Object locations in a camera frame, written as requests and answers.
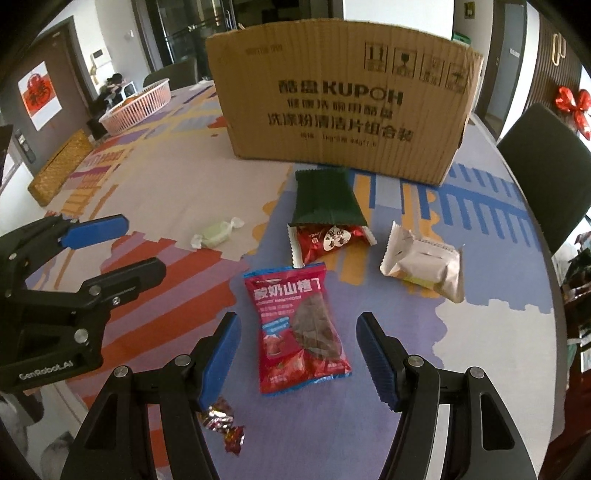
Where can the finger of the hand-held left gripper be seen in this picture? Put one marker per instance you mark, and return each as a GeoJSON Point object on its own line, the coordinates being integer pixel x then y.
{"type": "Point", "coordinates": [92, 230]}
{"type": "Point", "coordinates": [124, 279]}

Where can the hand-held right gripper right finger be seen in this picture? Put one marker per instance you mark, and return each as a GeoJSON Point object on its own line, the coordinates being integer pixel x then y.
{"type": "Point", "coordinates": [378, 360]}

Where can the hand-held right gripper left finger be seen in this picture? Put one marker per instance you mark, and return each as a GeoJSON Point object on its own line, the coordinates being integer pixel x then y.
{"type": "Point", "coordinates": [221, 360]}

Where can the red foil candy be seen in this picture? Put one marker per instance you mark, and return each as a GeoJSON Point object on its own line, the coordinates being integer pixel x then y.
{"type": "Point", "coordinates": [221, 420]}

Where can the large red snack packet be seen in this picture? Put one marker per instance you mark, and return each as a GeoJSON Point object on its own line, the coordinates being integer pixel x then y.
{"type": "Point", "coordinates": [295, 332]}

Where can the green candy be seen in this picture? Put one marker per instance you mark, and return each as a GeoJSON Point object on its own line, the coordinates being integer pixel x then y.
{"type": "Point", "coordinates": [214, 233]}

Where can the white and yellow snack packet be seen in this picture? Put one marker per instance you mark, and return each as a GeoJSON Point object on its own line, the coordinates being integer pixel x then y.
{"type": "Point", "coordinates": [425, 261]}

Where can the red heart print snack packet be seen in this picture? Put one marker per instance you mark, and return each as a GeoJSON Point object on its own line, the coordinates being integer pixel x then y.
{"type": "Point", "coordinates": [318, 240]}

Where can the dark green snack packet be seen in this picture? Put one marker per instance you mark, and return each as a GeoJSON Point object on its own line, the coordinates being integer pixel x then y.
{"type": "Point", "coordinates": [328, 203]}

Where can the brown cardboard box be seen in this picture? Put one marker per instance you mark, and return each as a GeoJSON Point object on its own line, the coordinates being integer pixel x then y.
{"type": "Point", "coordinates": [323, 115]}

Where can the yellow woven tissue box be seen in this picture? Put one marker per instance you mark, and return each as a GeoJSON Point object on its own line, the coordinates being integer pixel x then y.
{"type": "Point", "coordinates": [60, 166]}

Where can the colourful printed table mat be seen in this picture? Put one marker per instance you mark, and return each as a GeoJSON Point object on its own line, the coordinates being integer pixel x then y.
{"type": "Point", "coordinates": [485, 332]}

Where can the pink plastic basket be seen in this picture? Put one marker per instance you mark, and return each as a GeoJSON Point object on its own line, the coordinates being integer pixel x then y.
{"type": "Point", "coordinates": [138, 110]}

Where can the black plush toy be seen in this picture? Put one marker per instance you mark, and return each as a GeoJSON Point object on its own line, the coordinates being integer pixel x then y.
{"type": "Point", "coordinates": [106, 97]}

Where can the orange fruit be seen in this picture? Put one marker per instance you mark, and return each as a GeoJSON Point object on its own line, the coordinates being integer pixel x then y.
{"type": "Point", "coordinates": [134, 98]}

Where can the brown entrance door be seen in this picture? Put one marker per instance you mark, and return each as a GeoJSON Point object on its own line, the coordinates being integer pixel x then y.
{"type": "Point", "coordinates": [69, 92]}

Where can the red and white door poster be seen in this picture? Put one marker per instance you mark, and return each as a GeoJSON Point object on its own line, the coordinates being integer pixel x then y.
{"type": "Point", "coordinates": [39, 94]}

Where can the dark dining chair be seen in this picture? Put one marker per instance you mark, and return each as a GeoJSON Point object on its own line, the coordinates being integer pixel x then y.
{"type": "Point", "coordinates": [171, 74]}

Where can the black framed glass sliding door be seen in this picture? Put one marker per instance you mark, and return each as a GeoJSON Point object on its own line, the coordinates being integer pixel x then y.
{"type": "Point", "coordinates": [194, 27]}

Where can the large black chair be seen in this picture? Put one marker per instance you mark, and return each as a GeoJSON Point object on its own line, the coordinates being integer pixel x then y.
{"type": "Point", "coordinates": [545, 161]}

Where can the grey interior door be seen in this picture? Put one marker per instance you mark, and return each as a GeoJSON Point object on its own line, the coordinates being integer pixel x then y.
{"type": "Point", "coordinates": [505, 55]}

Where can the gold wall decoration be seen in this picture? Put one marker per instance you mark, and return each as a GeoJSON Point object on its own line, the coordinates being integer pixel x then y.
{"type": "Point", "coordinates": [558, 48]}

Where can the small wall picture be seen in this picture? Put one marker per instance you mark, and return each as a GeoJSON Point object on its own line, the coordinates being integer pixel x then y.
{"type": "Point", "coordinates": [469, 10]}

